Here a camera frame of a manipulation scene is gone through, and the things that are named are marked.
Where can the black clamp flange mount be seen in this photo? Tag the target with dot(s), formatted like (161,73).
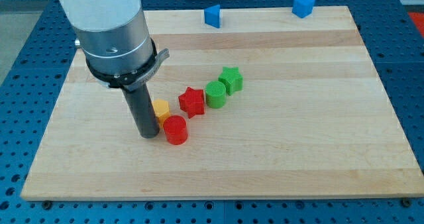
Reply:
(112,73)

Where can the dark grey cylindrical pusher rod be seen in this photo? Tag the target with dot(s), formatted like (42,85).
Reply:
(141,107)

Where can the red cylinder block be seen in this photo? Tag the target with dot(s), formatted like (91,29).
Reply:
(175,128)

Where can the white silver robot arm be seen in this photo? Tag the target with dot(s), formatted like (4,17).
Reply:
(119,52)

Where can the light wooden board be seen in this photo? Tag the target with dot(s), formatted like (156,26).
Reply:
(313,120)

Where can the yellow hexagon block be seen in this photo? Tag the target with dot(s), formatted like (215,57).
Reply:
(162,110)

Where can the red star block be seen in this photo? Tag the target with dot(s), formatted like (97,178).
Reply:
(192,102)

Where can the green cylinder block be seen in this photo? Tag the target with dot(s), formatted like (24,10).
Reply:
(215,94)

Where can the green star block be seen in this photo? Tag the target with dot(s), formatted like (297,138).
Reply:
(232,79)

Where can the blue triangle block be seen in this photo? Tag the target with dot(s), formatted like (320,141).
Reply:
(212,16)

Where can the blue cube block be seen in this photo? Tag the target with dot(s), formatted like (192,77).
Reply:
(303,8)

